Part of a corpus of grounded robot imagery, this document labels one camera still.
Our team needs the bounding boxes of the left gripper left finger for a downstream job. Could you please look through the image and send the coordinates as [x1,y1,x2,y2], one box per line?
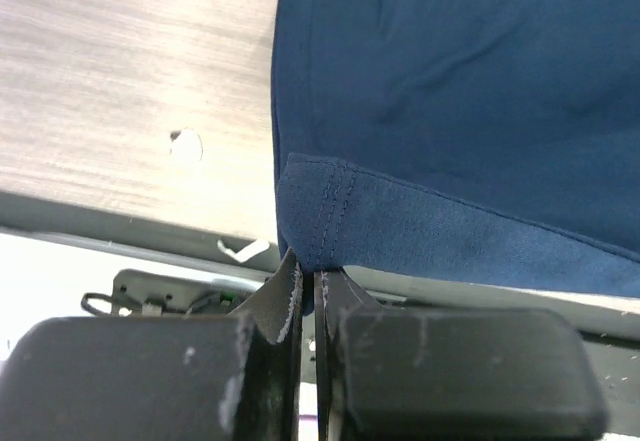
[229,251,304,440]

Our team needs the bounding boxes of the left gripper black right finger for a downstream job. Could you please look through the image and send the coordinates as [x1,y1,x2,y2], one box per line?
[314,268,382,440]

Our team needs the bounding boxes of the dark blue t shirt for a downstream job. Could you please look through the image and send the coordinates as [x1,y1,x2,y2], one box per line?
[271,0,639,297]

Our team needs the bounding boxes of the aluminium rail frame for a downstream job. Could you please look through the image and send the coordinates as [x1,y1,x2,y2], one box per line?
[1,192,639,341]

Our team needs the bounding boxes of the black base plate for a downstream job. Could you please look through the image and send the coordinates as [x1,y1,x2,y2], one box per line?
[579,329,640,438]

